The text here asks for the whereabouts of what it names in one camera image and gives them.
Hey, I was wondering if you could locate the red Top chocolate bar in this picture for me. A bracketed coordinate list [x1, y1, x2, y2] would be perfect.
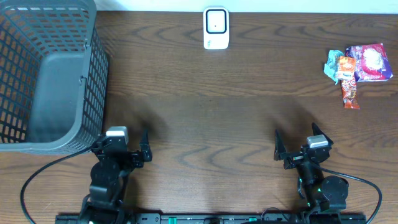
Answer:
[341, 78, 360, 110]

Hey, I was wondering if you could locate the mint green snack wrapper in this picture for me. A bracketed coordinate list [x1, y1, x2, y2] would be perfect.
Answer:
[323, 50, 344, 85]

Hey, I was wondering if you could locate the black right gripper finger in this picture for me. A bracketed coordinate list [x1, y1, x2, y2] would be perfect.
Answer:
[274, 130, 287, 161]
[312, 123, 333, 146]

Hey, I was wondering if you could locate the purple snack packet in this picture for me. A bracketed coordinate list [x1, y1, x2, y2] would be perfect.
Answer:
[345, 43, 393, 82]

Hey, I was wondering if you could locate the small orange juice carton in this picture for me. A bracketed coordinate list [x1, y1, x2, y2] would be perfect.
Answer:
[335, 56, 356, 81]

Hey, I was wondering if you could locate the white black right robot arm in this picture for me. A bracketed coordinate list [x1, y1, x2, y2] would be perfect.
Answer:
[274, 123, 349, 213]

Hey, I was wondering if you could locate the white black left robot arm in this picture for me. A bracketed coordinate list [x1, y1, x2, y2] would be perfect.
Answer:
[77, 126, 152, 224]

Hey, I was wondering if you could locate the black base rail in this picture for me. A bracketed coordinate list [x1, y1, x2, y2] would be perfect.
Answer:
[55, 212, 368, 224]

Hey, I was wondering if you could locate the grey plastic mesh basket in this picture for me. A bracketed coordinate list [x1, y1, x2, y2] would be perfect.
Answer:
[1, 0, 109, 154]

